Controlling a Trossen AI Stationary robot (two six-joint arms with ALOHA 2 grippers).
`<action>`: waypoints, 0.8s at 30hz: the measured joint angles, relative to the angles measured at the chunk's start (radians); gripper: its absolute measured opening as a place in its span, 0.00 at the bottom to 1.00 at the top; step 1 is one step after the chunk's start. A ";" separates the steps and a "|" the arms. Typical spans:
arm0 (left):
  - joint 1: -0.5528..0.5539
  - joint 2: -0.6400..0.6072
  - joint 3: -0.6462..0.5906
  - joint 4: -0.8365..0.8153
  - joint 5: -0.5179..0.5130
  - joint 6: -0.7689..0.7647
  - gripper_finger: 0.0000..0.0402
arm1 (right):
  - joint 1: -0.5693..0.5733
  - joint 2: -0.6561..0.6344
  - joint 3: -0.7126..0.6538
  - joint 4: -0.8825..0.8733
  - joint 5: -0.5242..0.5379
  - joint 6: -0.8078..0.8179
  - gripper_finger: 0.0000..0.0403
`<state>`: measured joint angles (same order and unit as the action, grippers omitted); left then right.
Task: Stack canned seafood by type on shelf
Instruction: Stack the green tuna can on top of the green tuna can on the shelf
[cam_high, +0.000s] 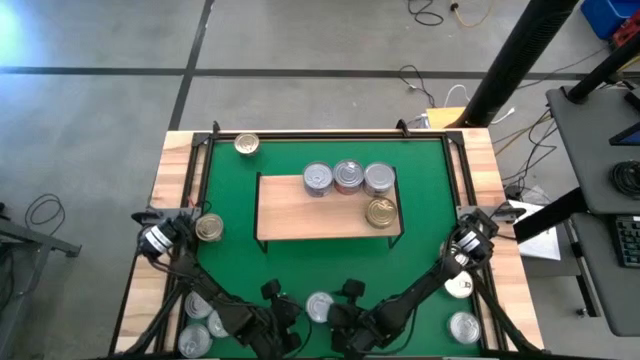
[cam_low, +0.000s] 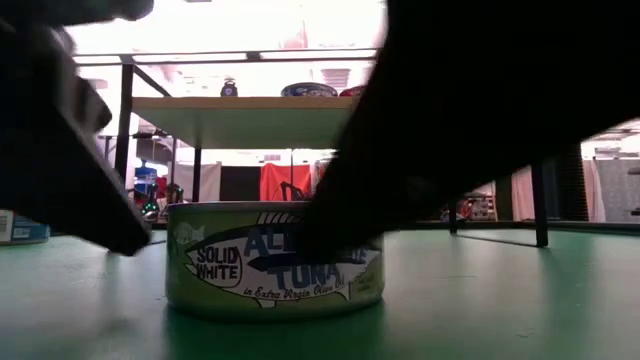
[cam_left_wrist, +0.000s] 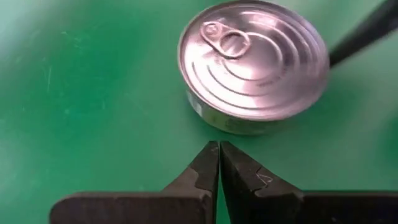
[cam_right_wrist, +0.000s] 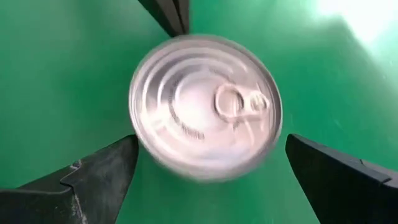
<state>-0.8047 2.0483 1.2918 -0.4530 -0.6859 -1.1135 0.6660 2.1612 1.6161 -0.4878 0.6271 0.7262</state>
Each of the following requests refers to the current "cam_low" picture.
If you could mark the red hanging cloth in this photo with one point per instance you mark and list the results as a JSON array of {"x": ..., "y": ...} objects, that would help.
[{"x": 275, "y": 180}]

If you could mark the black room divider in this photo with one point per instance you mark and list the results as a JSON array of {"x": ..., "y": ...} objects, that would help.
[{"x": 240, "y": 182}]

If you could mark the black background robot arm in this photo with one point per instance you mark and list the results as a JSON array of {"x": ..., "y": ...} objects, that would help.
[{"x": 287, "y": 190}]

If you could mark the black ceiling spotlight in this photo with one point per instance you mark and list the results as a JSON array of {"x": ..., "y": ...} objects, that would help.
[{"x": 229, "y": 90}]

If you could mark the grey curtain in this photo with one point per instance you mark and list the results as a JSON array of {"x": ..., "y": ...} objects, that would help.
[{"x": 615, "y": 190}]

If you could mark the green table mat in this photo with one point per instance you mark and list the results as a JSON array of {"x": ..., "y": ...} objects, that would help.
[{"x": 500, "y": 300}]

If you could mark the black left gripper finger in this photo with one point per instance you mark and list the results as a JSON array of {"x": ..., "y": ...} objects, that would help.
[{"x": 60, "y": 165}]

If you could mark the black corrugated column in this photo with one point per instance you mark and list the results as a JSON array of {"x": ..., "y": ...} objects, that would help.
[{"x": 570, "y": 190}]

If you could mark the red-label silver-lid can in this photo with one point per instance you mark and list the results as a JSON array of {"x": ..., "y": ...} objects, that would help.
[{"x": 350, "y": 92}]

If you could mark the black device green lights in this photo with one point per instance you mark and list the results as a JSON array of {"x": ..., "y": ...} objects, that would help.
[{"x": 150, "y": 205}]

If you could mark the black table frame rails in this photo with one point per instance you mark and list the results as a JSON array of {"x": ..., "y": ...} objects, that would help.
[{"x": 500, "y": 226}]

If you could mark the blue-label gold-lid can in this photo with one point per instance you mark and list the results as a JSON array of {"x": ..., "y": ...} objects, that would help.
[{"x": 22, "y": 232}]

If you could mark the green albacore tuna can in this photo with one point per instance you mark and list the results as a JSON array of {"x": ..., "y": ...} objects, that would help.
[{"x": 225, "y": 280}]

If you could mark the blue storage box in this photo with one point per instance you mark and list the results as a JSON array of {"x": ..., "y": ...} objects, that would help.
[{"x": 145, "y": 176}]

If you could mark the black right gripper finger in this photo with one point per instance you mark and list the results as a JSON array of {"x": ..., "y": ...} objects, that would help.
[{"x": 400, "y": 175}]

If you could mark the blue-label silver-lid can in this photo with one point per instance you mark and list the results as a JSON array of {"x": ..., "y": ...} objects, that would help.
[{"x": 309, "y": 90}]

